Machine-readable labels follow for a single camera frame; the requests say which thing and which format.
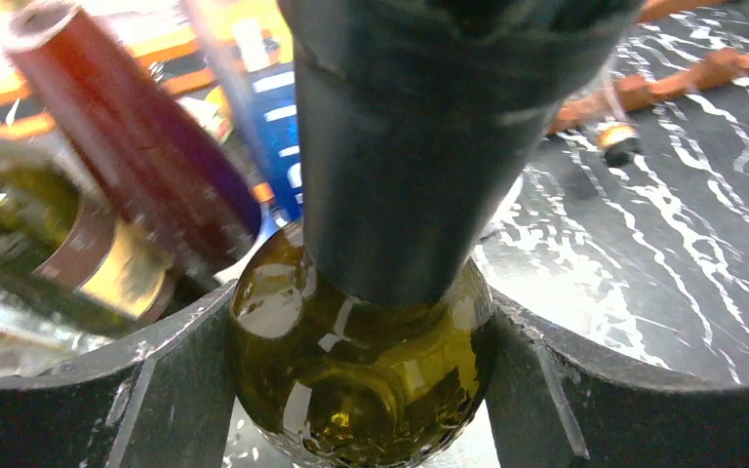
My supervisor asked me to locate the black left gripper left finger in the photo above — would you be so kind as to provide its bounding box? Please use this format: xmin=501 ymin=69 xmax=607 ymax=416
xmin=0 ymin=284 xmax=235 ymax=467

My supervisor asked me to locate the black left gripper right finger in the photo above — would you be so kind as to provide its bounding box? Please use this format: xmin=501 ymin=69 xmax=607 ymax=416
xmin=487 ymin=292 xmax=749 ymax=467

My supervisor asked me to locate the clear square liquor bottle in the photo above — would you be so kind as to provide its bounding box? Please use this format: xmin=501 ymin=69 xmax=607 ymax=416
xmin=0 ymin=303 xmax=113 ymax=377

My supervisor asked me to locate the dark wine bottle black neck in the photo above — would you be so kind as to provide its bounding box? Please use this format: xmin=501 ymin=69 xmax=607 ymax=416
xmin=230 ymin=1 xmax=641 ymax=467

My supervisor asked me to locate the dark red bottle gold cap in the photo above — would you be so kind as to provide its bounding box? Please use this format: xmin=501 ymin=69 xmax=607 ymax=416
xmin=4 ymin=1 xmax=262 ymax=276

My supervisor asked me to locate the green wine bottle white neck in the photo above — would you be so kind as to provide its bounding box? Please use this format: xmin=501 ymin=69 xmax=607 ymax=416
xmin=0 ymin=136 xmax=178 ymax=337

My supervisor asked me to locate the blue carton bottle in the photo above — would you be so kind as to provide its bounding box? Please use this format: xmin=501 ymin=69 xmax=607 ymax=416
xmin=248 ymin=62 xmax=303 ymax=221

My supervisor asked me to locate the clear bottle copper cap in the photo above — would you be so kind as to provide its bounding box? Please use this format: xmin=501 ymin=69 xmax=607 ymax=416
xmin=596 ymin=69 xmax=642 ymax=168

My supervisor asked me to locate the brown wooden wine rack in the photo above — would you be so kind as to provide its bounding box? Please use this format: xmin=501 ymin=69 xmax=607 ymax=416
xmin=547 ymin=1 xmax=749 ymax=135

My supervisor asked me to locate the orange wooden shelf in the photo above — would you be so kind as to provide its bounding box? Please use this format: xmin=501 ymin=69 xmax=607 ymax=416
xmin=0 ymin=0 xmax=295 ymax=140

